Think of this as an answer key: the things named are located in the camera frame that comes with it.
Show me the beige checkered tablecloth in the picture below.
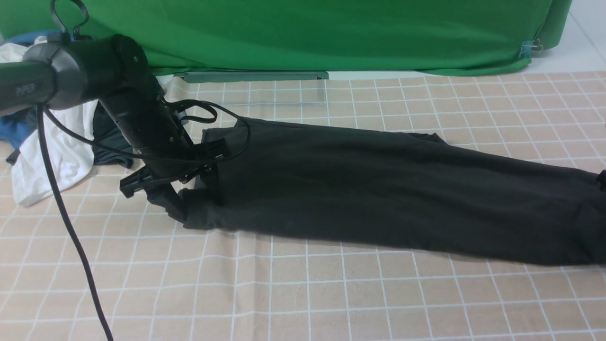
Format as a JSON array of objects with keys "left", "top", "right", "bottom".
[{"left": 0, "top": 71, "right": 606, "bottom": 341}]

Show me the metal binder clip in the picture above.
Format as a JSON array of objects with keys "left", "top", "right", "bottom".
[{"left": 518, "top": 39, "right": 544, "bottom": 59}]

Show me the blue crumpled garment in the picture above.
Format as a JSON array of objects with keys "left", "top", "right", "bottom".
[{"left": 0, "top": 30, "right": 59, "bottom": 149}]

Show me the dark gray crumpled garment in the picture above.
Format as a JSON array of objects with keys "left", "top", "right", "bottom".
[{"left": 92, "top": 104, "right": 134, "bottom": 169}]

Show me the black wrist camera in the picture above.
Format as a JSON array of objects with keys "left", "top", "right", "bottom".
[{"left": 193, "top": 138, "right": 232, "bottom": 163}]

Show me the dark gray long-sleeve top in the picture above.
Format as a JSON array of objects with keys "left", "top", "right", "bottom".
[{"left": 147, "top": 116, "right": 606, "bottom": 266}]

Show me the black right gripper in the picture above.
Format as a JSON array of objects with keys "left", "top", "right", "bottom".
[{"left": 597, "top": 169, "right": 606, "bottom": 192}]

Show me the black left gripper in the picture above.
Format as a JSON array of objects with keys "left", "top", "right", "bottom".
[{"left": 99, "top": 87, "right": 204, "bottom": 223}]

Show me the white crumpled garment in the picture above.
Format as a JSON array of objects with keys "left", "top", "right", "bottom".
[{"left": 0, "top": 36, "right": 98, "bottom": 206}]

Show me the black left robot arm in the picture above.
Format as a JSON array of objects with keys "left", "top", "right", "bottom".
[{"left": 0, "top": 35, "right": 196, "bottom": 223}]

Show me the green backdrop cloth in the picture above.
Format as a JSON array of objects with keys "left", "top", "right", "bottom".
[{"left": 0, "top": 0, "right": 572, "bottom": 77}]

